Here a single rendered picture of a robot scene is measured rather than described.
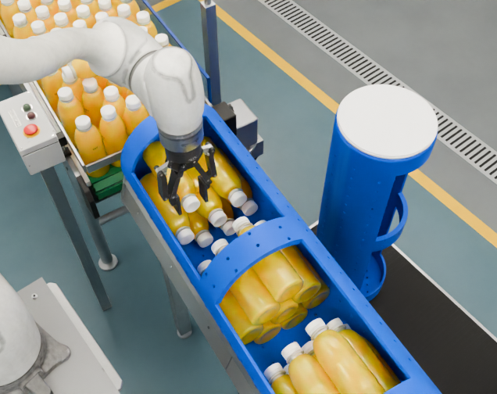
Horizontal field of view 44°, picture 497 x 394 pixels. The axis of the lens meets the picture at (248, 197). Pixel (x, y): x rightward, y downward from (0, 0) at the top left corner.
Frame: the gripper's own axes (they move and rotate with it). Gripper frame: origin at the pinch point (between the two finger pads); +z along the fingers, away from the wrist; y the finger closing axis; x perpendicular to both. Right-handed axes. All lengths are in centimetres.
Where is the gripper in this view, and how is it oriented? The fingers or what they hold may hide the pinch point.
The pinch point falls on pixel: (190, 196)
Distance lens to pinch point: 140.5
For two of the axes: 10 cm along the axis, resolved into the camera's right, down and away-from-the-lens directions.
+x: -5.2, -6.9, 5.0
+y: 8.5, -4.3, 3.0
